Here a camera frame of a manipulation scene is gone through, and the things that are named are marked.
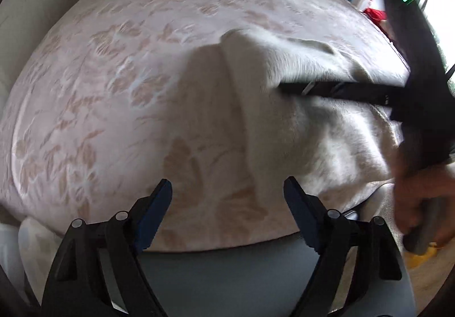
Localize white knit sweater black hearts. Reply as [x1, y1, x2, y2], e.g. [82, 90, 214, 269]
[177, 27, 410, 222]

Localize person's right hand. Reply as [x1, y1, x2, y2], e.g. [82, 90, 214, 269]
[393, 149, 454, 247]

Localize person's leg in fleece trousers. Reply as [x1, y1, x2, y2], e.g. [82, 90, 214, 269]
[18, 218, 62, 304]

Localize red cloth on window seat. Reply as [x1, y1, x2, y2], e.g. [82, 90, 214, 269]
[363, 8, 387, 33]

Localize pink butterfly pattern bed blanket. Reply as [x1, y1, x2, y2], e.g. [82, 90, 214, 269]
[1, 0, 408, 252]

